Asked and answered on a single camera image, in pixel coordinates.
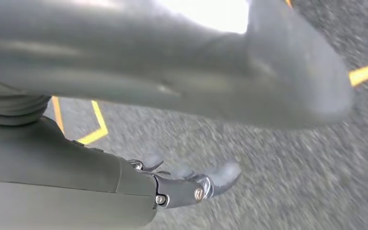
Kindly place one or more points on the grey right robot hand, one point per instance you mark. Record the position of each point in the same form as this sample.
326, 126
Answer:
60, 190

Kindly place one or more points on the yellow floor tape marking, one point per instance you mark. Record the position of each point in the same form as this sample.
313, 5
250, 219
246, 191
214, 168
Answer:
366, 73

